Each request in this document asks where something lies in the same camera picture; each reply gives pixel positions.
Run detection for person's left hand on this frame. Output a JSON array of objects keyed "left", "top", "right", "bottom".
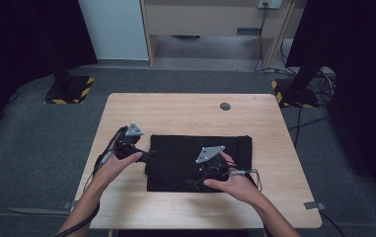
[{"left": 92, "top": 151, "right": 144, "bottom": 192}]

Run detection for black curtain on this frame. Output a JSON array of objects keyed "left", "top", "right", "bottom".
[
  {"left": 0, "top": 0, "right": 99, "bottom": 147},
  {"left": 285, "top": 0, "right": 376, "bottom": 209}
]

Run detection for black cat-print long-sleeved shirt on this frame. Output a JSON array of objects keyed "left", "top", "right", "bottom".
[{"left": 144, "top": 133, "right": 257, "bottom": 194}]

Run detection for tangled black floor cables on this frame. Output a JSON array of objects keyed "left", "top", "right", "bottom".
[{"left": 279, "top": 39, "right": 338, "bottom": 107}]

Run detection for right hand-held gripper cable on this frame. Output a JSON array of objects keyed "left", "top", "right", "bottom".
[{"left": 227, "top": 160, "right": 263, "bottom": 193}]

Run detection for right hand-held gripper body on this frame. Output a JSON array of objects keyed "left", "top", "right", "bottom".
[{"left": 194, "top": 145, "right": 233, "bottom": 183}]

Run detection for person's right hand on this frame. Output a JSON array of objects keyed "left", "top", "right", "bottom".
[{"left": 202, "top": 151, "right": 263, "bottom": 207}]

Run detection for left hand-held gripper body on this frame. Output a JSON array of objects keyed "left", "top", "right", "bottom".
[{"left": 113, "top": 121, "right": 145, "bottom": 162}]

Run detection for black stand with striped base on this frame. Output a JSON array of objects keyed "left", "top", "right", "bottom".
[
  {"left": 43, "top": 55, "right": 96, "bottom": 106},
  {"left": 270, "top": 63, "right": 320, "bottom": 109}
]

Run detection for black hanging power cables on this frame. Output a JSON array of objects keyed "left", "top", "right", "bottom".
[{"left": 254, "top": 2, "right": 270, "bottom": 72}]

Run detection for black floor cable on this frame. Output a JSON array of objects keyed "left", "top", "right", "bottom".
[
  {"left": 287, "top": 105, "right": 331, "bottom": 148},
  {"left": 318, "top": 210, "right": 348, "bottom": 237}
]

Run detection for grey cabinet handle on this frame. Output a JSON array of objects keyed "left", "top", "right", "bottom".
[{"left": 236, "top": 28, "right": 263, "bottom": 37}]

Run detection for white power strip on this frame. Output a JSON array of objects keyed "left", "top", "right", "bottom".
[{"left": 257, "top": 0, "right": 284, "bottom": 10}]

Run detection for left hand-held gripper cable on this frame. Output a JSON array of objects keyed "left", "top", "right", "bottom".
[{"left": 54, "top": 125, "right": 128, "bottom": 237}]

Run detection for white panel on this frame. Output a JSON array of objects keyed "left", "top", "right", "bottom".
[{"left": 76, "top": 0, "right": 150, "bottom": 61}]

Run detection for light wooden cabinet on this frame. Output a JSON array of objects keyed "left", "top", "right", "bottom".
[{"left": 139, "top": 0, "right": 305, "bottom": 69}]

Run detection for hand-held gripper cable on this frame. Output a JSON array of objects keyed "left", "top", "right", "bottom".
[
  {"left": 227, "top": 160, "right": 263, "bottom": 193},
  {"left": 54, "top": 125, "right": 128, "bottom": 237}
]

